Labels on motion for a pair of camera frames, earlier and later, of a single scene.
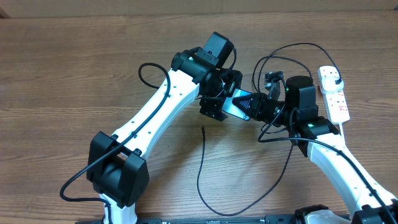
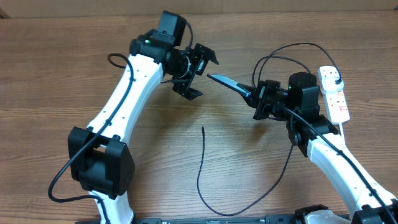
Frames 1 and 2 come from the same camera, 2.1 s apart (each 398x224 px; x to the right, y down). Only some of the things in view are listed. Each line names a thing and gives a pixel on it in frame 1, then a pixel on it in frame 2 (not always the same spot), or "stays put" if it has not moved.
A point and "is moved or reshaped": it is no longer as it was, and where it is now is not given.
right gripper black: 258,101 to 255,99
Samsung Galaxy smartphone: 231,107 is moved or reshaped
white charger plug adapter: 329,85 stays put
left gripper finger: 212,106 to 191,93
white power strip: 336,101 stays put
